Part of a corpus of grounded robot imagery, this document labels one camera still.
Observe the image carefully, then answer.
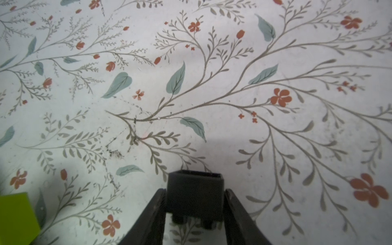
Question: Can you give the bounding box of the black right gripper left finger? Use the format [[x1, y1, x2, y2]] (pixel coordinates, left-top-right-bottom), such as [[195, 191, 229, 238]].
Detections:
[[118, 188, 166, 245]]

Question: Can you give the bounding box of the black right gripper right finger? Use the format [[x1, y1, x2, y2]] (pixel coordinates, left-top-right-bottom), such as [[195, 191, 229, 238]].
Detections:
[[223, 189, 272, 245]]

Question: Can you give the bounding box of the lime green lego brick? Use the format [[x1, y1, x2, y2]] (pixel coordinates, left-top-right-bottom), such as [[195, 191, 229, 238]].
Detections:
[[1, 193, 40, 245]]

